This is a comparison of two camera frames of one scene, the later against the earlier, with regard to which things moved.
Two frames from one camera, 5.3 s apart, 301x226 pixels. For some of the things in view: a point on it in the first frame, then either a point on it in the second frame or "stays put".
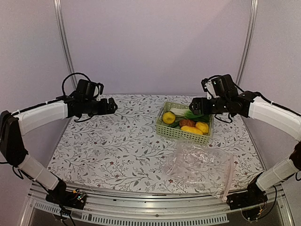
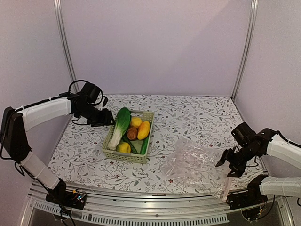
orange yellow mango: (192, 129) to (143, 130)
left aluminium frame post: (59, 14) stays put
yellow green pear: (203, 126) to (123, 147)
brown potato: (187, 123) to (132, 133)
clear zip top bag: (200, 167) stays put
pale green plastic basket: (164, 129) to (136, 158)
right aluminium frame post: (254, 8) stays put
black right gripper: (204, 110) to (227, 155)
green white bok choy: (186, 114) to (123, 120)
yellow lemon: (169, 117) to (136, 122)
